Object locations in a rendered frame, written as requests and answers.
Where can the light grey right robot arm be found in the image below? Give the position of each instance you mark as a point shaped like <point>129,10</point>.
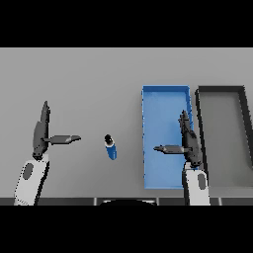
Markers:
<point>196,184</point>

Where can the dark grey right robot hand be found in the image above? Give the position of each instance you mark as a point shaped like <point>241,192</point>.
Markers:
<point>190,145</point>

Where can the dark grey bin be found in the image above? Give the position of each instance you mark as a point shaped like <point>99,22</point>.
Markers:
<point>227,138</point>

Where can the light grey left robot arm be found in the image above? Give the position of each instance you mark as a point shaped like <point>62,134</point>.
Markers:
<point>30,182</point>

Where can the blue pipe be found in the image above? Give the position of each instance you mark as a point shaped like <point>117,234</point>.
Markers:
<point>110,147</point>

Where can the blue bin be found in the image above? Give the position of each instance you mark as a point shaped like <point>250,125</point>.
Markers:
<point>164,138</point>

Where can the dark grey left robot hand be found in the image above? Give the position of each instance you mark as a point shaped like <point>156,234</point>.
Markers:
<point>40,135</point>

